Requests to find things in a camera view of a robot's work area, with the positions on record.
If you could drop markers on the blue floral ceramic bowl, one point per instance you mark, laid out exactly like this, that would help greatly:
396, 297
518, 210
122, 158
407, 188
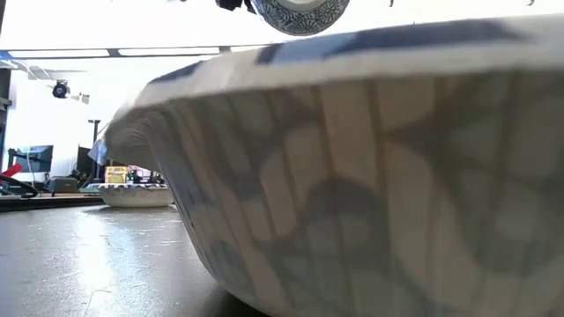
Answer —
304, 22

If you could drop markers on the blue patterned paper bowl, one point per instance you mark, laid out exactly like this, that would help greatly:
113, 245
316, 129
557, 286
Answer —
352, 176
136, 198

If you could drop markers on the long ceiling light strip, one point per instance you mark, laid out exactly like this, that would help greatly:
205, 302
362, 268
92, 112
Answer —
57, 53

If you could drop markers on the round black spotlight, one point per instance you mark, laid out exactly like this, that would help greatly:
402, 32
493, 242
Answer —
61, 90

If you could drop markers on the black standing pole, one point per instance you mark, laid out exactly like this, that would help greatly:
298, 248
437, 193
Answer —
94, 149

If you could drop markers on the yellow box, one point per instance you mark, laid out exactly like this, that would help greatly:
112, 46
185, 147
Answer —
116, 175

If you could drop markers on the dark monitor back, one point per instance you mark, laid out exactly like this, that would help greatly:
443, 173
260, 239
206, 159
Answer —
83, 160

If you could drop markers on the grey box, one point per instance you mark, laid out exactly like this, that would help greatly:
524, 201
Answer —
64, 185

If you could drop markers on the grey desk monitor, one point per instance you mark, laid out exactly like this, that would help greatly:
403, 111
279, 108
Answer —
37, 158

